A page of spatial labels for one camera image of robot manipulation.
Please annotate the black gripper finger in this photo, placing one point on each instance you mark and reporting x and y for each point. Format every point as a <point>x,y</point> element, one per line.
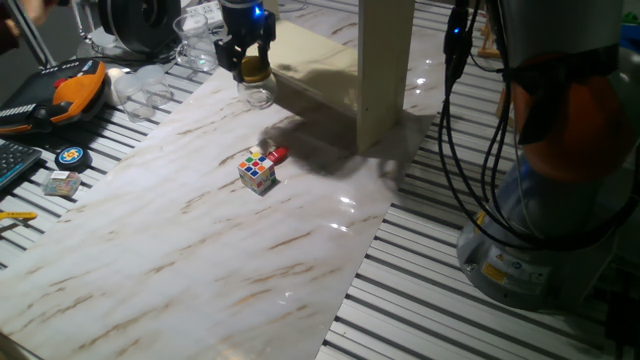
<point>266,42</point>
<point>230,57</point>

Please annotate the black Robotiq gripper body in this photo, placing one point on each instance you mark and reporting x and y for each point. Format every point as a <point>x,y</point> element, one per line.
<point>245,22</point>

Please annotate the glass jar gold lid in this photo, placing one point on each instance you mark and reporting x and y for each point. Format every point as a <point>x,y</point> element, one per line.
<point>257,85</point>

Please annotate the small red object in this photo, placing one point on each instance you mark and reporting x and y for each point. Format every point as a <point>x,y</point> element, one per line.
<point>278,155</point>

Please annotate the multicoloured Rubik's cube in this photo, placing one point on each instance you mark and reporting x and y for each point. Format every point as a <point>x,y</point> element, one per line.
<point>257,173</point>

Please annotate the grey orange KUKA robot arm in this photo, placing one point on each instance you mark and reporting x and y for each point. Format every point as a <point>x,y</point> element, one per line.
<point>565,200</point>

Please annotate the forearm in dark red sleeve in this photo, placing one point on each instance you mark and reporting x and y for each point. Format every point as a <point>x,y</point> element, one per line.
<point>9,32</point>

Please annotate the cream wooden shelf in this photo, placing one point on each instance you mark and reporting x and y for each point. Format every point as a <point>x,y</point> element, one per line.
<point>382,75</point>

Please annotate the operator bare hand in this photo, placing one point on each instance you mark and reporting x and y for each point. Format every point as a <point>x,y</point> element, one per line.
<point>37,10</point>

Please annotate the clear glass beaker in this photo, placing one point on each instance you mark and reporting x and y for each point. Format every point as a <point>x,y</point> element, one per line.
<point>196,42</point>

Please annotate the white power strip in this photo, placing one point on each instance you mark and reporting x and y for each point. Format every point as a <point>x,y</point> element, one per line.
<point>202,12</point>

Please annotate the clear plastic cup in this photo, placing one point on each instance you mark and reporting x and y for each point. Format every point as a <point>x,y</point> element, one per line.
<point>132,97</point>
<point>157,85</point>

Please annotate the black filament spool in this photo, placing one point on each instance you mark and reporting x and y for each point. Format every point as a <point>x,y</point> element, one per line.
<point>140,22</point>

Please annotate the white ball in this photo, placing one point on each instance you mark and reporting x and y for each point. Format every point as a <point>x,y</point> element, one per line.
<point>113,80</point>

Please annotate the silver metal stand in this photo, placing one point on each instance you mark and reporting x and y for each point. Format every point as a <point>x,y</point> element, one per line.
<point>90,37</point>

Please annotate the orange black teach pendant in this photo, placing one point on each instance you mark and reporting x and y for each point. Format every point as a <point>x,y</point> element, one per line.
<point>75,95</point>

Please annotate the round black puck blue logo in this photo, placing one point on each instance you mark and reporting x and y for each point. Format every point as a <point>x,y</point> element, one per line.
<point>73,158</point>

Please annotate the marble patterned mat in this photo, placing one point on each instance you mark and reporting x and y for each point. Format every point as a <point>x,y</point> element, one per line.
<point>200,250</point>

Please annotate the aluminium profile pole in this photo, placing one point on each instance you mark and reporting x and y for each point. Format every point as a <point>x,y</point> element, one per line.
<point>32,35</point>

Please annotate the clear box coloured clips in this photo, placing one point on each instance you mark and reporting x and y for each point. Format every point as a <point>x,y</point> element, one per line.
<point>61,184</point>

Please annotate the wooden slat rack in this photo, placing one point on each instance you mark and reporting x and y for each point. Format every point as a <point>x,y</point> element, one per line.
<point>487,42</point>

